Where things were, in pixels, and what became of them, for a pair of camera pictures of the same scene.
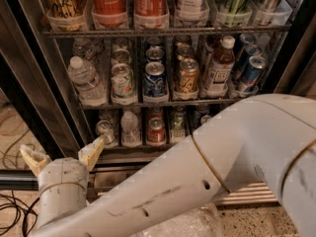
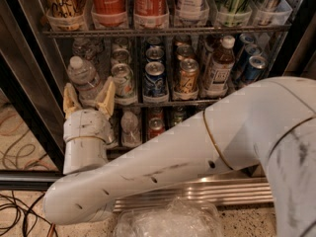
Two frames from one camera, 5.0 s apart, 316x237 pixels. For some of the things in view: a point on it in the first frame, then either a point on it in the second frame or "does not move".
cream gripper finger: (36, 160) to (71, 103)
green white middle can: (120, 56) does not move
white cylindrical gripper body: (61, 171) to (86, 123)
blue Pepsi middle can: (155, 54) does not move
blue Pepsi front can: (155, 80) does not move
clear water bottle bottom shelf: (130, 136) does not move
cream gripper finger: (89, 154) to (107, 96)
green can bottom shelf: (178, 123) does not move
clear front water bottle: (89, 87) does not move
